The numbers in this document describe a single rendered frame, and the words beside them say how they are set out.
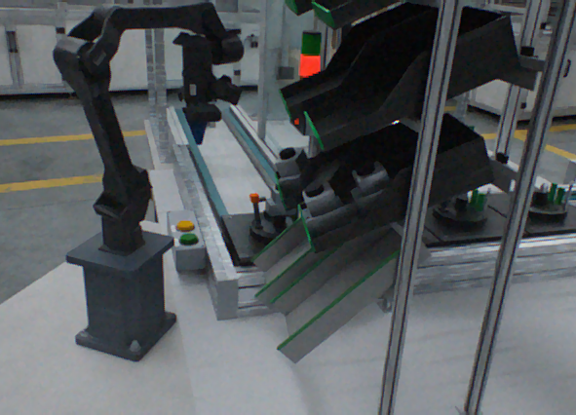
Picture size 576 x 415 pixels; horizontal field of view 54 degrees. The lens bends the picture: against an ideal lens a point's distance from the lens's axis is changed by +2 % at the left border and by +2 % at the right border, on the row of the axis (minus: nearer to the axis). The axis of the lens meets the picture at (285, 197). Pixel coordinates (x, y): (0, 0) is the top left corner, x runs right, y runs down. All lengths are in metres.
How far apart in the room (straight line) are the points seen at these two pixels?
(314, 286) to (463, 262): 0.51
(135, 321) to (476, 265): 0.80
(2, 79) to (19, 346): 5.36
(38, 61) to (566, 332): 5.76
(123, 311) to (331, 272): 0.40
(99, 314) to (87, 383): 0.12
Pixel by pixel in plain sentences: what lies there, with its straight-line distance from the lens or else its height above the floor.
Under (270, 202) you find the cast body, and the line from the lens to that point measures 1.32.
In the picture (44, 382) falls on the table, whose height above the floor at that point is 0.86.
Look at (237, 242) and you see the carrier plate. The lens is 1.31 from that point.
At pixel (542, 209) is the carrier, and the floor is 0.99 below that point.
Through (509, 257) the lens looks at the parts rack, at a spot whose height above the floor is 1.18.
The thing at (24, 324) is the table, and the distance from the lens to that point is 1.31.
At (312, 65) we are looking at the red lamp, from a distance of 1.43.
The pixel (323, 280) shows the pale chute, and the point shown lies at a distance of 1.01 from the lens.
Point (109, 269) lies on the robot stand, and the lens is 1.07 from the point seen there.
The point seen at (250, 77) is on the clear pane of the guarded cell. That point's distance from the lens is 2.61.
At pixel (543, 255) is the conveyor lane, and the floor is 0.93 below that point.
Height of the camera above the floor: 1.60
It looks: 24 degrees down
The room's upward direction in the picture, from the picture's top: 3 degrees clockwise
